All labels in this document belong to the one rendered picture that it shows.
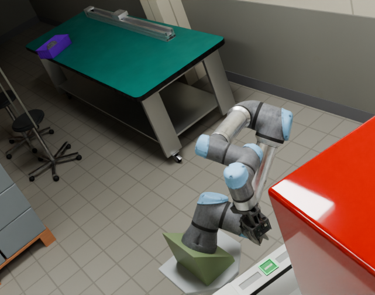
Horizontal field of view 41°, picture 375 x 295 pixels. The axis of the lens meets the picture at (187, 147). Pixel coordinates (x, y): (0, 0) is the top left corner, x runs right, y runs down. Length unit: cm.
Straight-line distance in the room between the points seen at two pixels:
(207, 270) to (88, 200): 237
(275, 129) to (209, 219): 45
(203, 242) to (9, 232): 216
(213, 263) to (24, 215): 213
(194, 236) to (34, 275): 210
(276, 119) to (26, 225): 248
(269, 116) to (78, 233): 243
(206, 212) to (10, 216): 213
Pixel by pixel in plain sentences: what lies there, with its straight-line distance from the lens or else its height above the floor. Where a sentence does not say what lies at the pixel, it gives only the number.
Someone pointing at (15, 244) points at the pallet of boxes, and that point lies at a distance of 403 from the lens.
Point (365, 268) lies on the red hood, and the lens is 81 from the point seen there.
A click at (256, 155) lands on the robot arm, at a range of 167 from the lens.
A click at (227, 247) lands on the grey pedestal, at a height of 82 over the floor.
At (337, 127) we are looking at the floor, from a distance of 406.
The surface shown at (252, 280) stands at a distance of 193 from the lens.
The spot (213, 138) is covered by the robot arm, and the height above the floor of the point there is 149.
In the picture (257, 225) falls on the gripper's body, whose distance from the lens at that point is 169.
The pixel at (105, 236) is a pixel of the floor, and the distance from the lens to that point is 390.
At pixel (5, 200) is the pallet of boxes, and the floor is 55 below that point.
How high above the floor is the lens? 245
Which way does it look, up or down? 34 degrees down
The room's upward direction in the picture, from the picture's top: 23 degrees counter-clockwise
